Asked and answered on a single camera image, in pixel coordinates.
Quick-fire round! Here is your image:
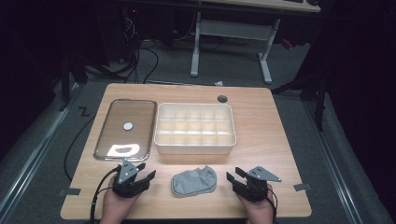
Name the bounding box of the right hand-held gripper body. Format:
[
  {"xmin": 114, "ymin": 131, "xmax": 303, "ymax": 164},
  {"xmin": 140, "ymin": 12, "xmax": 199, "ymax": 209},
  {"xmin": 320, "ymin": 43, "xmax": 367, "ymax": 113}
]
[{"xmin": 232, "ymin": 165, "xmax": 283, "ymax": 203}]

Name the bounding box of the person's right hand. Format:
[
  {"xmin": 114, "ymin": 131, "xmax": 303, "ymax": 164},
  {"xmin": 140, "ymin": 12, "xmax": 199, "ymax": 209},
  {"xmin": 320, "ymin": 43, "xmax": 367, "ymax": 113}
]
[{"xmin": 236, "ymin": 184, "xmax": 275, "ymax": 224}]

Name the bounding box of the white compartment storage box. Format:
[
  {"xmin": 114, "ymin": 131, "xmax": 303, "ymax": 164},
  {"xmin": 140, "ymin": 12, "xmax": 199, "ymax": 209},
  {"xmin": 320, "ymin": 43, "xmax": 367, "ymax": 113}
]
[{"xmin": 153, "ymin": 102, "xmax": 237, "ymax": 156}]

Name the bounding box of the grey tape strip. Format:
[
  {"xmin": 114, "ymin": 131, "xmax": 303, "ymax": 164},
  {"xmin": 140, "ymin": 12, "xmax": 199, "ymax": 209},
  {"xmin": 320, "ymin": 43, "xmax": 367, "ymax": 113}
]
[
  {"xmin": 293, "ymin": 182, "xmax": 312, "ymax": 192},
  {"xmin": 59, "ymin": 188, "xmax": 81, "ymax": 197}
]

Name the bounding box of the black metal stand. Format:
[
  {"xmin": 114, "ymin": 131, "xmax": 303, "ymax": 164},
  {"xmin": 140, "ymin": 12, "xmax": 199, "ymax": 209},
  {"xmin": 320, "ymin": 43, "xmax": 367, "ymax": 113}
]
[
  {"xmin": 58, "ymin": 52, "xmax": 89, "ymax": 112},
  {"xmin": 270, "ymin": 69, "xmax": 331, "ymax": 132}
]

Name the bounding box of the grey sock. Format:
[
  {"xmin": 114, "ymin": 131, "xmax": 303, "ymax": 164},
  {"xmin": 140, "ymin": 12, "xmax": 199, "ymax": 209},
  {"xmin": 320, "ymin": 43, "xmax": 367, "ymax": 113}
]
[{"xmin": 170, "ymin": 165, "xmax": 218, "ymax": 197}]

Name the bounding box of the white table frame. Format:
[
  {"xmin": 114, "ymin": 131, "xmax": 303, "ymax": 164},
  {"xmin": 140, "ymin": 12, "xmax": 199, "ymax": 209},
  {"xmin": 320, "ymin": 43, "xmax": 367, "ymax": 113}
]
[{"xmin": 190, "ymin": 0, "xmax": 321, "ymax": 85}]

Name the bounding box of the bundle of black cables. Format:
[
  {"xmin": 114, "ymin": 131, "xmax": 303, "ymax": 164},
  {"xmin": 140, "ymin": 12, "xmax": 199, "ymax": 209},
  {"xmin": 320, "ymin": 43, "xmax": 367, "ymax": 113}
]
[{"xmin": 120, "ymin": 13, "xmax": 161, "ymax": 85}]

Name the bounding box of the silver floor rail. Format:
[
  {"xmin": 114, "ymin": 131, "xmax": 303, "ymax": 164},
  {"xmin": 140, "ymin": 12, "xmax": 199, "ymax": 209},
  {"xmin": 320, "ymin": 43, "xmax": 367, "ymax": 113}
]
[
  {"xmin": 0, "ymin": 83, "xmax": 80, "ymax": 218},
  {"xmin": 303, "ymin": 101, "xmax": 365, "ymax": 224}
]

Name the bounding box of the black floor cable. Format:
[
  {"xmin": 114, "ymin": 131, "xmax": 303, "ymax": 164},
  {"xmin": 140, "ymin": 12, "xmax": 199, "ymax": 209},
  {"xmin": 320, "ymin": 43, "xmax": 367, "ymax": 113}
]
[{"xmin": 64, "ymin": 115, "xmax": 97, "ymax": 182}]

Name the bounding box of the clear plastic box lid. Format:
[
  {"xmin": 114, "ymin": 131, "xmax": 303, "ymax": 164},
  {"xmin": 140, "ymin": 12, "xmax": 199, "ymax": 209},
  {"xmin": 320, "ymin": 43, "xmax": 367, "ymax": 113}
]
[{"xmin": 93, "ymin": 98, "xmax": 158, "ymax": 162}]

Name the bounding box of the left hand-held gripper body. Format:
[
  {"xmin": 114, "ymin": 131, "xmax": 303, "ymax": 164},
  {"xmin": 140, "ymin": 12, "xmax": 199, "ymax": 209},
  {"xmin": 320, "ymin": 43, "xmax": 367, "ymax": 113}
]
[{"xmin": 111, "ymin": 160, "xmax": 149, "ymax": 199}]

